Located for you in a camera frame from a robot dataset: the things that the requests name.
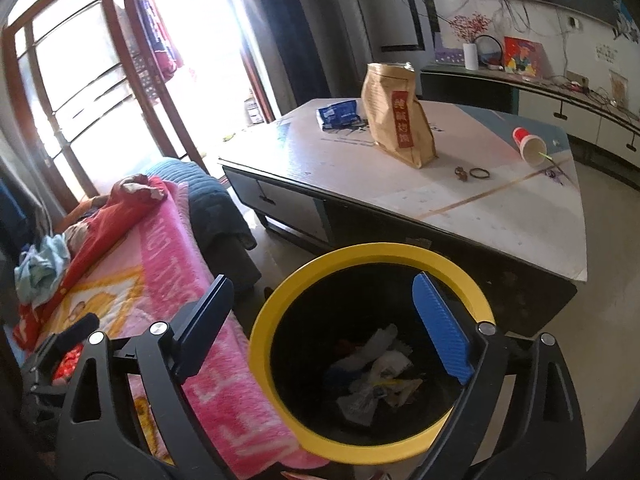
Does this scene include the round ring ornament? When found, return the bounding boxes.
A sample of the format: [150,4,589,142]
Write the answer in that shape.
[474,35,503,70]

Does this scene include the light blue clothes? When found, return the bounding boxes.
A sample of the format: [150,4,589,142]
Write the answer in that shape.
[14,232,71,306]

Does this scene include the dark blue sofa cover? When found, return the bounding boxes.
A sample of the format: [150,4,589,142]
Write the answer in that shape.
[145,157,261,301]

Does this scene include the white television cabinet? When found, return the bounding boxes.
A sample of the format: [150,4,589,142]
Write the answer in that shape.
[420,60,640,186]

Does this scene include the pink printed blanket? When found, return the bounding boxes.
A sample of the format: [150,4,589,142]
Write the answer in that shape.
[30,180,326,480]

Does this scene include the dark curtain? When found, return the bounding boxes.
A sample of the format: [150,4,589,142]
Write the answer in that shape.
[245,0,311,111]

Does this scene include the brown framed window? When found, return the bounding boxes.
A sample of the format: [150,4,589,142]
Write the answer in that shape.
[0,0,273,201]

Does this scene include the hanging colourful laundry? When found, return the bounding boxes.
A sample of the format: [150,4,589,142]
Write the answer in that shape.
[132,0,186,106]

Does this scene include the blue packet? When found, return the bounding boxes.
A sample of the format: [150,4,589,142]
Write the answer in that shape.
[316,100,364,131]

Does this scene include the blue flower wall sticker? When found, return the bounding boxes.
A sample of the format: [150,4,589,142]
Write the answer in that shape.
[607,0,640,43]

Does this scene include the grey standing air conditioner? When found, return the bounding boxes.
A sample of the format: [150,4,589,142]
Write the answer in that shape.
[295,0,373,106]

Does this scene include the red quilt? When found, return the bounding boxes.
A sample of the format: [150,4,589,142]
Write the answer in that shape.
[12,174,173,351]

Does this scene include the yellow and white wrapper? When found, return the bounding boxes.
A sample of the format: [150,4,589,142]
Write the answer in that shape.
[350,375,425,411]

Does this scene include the red plastic bag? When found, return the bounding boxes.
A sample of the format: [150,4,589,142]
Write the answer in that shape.
[55,344,85,381]

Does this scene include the white coffee table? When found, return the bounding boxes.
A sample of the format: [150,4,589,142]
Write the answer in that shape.
[218,97,588,341]

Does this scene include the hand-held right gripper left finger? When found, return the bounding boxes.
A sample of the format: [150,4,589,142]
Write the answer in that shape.
[55,274,236,480]

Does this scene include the red paper cup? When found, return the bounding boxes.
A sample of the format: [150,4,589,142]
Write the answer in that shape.
[512,126,548,167]

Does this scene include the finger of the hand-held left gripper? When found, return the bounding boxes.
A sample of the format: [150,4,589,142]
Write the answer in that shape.
[30,313,101,361]

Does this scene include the brown paper bag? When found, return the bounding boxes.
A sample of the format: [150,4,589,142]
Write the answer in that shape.
[361,61,437,170]

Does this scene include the colourful framed picture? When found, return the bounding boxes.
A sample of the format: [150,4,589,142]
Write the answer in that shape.
[501,36,543,78]

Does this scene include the yellow rimmed black trash bin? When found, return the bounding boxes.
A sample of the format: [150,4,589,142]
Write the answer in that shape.
[248,242,497,463]

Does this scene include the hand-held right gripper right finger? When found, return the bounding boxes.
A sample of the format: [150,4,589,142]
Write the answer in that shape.
[411,271,588,480]

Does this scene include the white vase with flowers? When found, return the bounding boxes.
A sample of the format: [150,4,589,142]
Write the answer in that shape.
[450,12,493,70]

